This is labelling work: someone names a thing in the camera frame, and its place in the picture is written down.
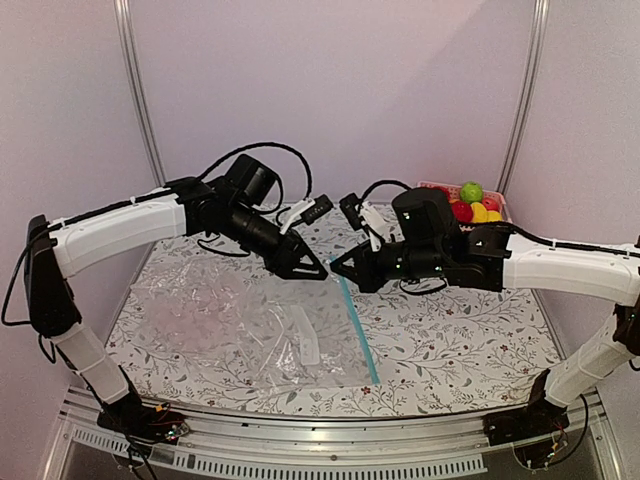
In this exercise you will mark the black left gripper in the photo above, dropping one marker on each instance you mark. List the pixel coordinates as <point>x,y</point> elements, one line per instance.
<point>286,260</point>

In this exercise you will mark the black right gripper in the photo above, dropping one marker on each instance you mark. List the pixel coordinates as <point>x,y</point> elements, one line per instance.
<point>364,276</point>

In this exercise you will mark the clear zip top bag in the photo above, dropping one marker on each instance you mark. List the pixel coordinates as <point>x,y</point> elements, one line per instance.
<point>279,333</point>

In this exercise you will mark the red toy pomegranate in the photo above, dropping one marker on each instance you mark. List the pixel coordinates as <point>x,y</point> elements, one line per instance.
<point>462,211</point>

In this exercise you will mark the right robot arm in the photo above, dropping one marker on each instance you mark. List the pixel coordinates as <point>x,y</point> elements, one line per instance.
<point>494,256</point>

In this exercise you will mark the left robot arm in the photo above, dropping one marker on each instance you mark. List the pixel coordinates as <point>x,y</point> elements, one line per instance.
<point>57,251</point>

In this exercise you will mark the floral tablecloth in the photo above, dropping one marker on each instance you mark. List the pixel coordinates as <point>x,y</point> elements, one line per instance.
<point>435,351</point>

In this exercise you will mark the red toy bell pepper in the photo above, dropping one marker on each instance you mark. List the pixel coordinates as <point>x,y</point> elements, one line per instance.
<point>443,190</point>

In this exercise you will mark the yellow toy lemon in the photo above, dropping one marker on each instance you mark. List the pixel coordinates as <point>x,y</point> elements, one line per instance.
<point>479,213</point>

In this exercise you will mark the green toy apple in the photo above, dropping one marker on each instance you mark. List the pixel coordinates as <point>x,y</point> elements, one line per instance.
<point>471,192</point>

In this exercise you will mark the pink plastic basket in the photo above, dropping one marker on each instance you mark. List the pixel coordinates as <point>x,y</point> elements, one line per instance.
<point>454,193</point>

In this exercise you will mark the pink toy peach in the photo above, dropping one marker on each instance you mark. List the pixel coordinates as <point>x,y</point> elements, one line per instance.
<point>491,204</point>

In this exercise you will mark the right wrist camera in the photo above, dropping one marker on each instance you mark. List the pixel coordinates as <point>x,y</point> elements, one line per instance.
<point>362,215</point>

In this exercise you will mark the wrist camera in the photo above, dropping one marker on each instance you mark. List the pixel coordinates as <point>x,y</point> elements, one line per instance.
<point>306,211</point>
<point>362,215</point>

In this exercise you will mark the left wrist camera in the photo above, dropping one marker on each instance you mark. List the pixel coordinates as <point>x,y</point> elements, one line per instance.
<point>306,211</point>

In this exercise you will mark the aluminium table front rail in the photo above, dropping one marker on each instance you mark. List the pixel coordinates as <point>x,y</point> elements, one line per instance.
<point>228,444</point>

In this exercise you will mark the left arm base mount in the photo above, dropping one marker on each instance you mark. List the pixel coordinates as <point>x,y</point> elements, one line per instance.
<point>131,417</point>

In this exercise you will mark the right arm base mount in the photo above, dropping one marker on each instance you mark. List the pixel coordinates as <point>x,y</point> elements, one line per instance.
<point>537,417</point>

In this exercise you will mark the right aluminium wall post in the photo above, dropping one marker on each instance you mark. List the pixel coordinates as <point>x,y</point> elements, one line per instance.
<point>526,95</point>

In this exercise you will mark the aluminium wall post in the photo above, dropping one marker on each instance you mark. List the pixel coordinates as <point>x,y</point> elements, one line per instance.
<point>526,95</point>
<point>133,72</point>

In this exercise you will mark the left aluminium wall post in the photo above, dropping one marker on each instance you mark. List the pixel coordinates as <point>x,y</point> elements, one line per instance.
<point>133,72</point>

